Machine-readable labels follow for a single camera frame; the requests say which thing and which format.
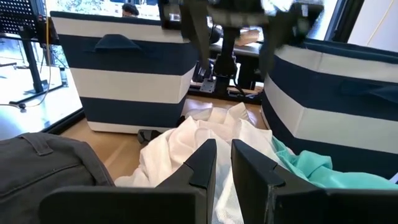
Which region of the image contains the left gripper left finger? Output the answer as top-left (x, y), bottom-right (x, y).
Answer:
top-left (39, 138), bottom-right (218, 224)

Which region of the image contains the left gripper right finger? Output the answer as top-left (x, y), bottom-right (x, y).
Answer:
top-left (231, 138), bottom-right (398, 224)

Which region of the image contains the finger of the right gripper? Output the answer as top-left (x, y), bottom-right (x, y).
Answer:
top-left (259, 18), bottom-right (293, 75)
top-left (179, 2), bottom-right (212, 71)

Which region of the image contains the light grey white garment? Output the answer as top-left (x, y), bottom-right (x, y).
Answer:
top-left (260, 0), bottom-right (296, 16)

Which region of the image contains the mint teal garment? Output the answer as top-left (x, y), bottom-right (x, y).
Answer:
top-left (272, 136), bottom-right (398, 190)

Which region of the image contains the white mesh garment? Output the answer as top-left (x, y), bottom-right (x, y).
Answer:
top-left (114, 101), bottom-right (296, 224)

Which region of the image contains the dark grey garment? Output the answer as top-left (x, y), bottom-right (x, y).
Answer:
top-left (0, 132), bottom-right (116, 224)

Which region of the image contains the person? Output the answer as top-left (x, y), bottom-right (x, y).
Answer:
top-left (121, 2), bottom-right (140, 18)

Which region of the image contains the navy white striped fabric basket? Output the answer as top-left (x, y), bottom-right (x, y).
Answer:
top-left (49, 11), bottom-right (200, 134)
top-left (260, 37), bottom-right (398, 181)

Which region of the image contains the clear bottle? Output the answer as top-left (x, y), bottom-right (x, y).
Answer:
top-left (60, 67), bottom-right (70, 88)

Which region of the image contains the black monitor stand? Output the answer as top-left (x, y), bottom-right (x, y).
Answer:
top-left (0, 0), bottom-right (66, 105)

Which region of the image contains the yellow hanging cable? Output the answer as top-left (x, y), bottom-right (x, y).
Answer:
top-left (45, 0), bottom-right (53, 108)

